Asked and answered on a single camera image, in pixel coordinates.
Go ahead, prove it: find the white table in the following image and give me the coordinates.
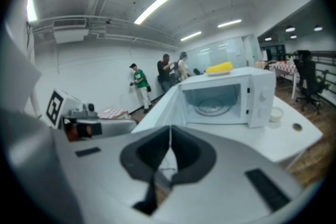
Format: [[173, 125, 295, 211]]
[[131, 94, 323, 168]]

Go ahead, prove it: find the black office chair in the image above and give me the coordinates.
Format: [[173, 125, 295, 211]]
[[293, 50, 329, 115]]

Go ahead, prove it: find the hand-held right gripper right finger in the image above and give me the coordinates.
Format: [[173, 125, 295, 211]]
[[152, 125, 307, 224]]

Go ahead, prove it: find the small white cup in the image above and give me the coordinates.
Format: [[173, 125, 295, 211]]
[[269, 106, 285, 123]]

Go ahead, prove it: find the pink checkered table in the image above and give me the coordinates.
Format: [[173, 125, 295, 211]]
[[98, 106, 130, 120], [256, 59, 300, 100]]

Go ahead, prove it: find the yellow corn cob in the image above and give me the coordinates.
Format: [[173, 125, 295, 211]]
[[206, 61, 234, 76]]

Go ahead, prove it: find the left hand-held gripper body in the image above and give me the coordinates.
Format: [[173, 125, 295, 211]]
[[43, 88, 103, 142]]

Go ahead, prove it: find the white microwave oven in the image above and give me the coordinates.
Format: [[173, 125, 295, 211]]
[[178, 67, 277, 129]]

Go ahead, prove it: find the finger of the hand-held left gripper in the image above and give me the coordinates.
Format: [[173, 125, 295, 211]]
[[98, 119, 137, 137]]

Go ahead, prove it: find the white ceiling air conditioner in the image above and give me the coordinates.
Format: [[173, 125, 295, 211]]
[[53, 18, 90, 44]]

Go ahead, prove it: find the person's white shirt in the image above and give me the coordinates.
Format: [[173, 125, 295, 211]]
[[0, 20, 82, 224]]

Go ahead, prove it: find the ceiling tube light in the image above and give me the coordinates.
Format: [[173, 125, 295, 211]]
[[26, 0, 38, 23], [180, 31, 202, 41], [217, 19, 242, 28], [133, 0, 171, 25]]

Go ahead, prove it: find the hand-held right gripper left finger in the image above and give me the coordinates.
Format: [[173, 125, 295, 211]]
[[52, 125, 173, 224]]

